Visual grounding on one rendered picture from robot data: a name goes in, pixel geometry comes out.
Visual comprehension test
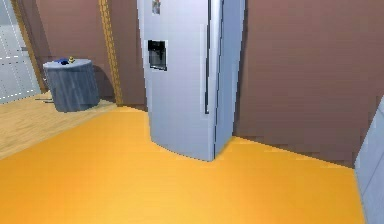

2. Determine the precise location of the silver fridge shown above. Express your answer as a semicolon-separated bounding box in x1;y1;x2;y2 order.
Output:
136;0;247;163

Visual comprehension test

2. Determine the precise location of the small fridge magnet picture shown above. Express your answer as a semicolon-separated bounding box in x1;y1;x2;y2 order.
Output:
151;0;162;16

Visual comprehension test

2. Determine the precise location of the round grey covered table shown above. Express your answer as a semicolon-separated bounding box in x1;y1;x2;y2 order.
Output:
42;58;101;113

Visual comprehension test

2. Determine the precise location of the white glass door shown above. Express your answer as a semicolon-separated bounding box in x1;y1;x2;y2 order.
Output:
0;0;42;105

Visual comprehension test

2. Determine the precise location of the grey fridge handle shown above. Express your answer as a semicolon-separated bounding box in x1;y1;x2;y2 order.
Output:
203;0;214;115

